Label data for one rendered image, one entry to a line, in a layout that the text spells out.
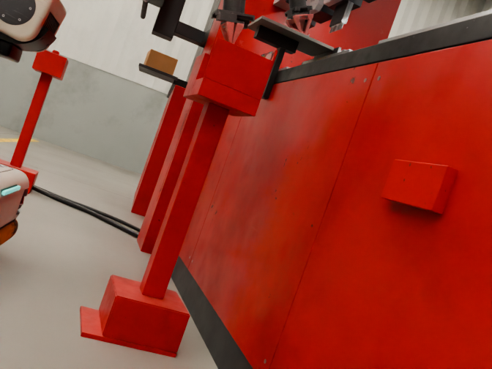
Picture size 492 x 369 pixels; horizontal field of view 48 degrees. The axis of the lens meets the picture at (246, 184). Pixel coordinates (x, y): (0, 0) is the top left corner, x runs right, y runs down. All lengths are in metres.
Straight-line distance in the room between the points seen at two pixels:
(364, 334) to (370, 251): 0.14
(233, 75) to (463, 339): 0.90
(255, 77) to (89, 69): 7.48
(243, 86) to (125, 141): 7.37
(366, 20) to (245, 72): 1.66
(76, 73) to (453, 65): 8.09
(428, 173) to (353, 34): 2.14
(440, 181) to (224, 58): 0.74
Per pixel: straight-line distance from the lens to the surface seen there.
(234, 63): 1.43
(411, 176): 0.92
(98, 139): 8.78
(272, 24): 1.83
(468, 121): 0.90
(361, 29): 3.01
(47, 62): 3.37
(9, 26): 1.60
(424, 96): 1.02
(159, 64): 3.98
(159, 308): 1.47
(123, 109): 8.77
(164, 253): 1.50
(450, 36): 1.04
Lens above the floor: 0.51
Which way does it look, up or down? 1 degrees down
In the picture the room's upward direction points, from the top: 19 degrees clockwise
